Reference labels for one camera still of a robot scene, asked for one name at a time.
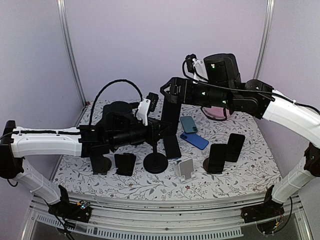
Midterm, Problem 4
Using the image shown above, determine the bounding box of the black phone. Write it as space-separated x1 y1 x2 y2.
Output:
225 133 246 163
161 98 182 136
163 135 182 160
206 143 228 174

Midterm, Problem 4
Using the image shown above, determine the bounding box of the teal green phone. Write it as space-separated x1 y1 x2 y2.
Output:
180 116 198 134

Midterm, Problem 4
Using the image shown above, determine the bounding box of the blue phone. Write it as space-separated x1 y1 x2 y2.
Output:
180 132 209 150

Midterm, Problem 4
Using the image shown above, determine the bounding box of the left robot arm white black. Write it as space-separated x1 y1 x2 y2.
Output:
0 99 169 217

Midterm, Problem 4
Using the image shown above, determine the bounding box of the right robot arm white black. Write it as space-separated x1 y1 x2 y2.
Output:
160 53 320 218

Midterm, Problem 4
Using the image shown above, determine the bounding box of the black round-base clamp stand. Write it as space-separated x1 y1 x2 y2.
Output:
143 143 169 174

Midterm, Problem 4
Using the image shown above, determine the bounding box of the black folding stand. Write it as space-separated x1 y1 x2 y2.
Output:
114 153 137 177
90 155 112 175

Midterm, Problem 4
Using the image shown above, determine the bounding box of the white folding stand front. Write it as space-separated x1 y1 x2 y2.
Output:
174 159 197 184

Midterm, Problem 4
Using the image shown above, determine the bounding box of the dark grey folding stand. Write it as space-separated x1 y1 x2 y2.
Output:
202 158 210 173

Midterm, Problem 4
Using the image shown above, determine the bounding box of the black folding stand far left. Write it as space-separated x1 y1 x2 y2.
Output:
90 155 112 175

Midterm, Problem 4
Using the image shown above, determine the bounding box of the pink plate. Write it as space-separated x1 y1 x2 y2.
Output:
200 106 231 122

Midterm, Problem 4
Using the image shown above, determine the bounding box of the floral table mat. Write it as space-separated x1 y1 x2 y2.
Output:
53 105 282 201

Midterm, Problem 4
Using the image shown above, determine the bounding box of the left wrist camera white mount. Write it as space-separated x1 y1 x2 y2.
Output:
135 92 159 126

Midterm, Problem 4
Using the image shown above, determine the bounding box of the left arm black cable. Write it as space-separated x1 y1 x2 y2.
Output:
88 79 144 126

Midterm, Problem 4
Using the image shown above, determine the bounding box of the front aluminium rail frame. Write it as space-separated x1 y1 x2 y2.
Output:
21 193 313 240

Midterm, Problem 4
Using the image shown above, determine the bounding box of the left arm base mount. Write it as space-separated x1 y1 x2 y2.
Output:
48 185 92 223

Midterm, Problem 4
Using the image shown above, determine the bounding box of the right aluminium corner post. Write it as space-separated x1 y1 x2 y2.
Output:
253 0 275 79

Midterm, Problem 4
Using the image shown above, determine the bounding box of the aluminium corner post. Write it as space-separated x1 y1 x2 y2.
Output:
253 0 275 79
56 0 88 107

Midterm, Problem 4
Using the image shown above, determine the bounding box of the left aluminium corner post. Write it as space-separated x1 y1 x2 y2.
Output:
56 0 88 107

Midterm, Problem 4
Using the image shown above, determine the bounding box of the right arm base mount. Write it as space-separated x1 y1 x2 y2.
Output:
240 185 285 223

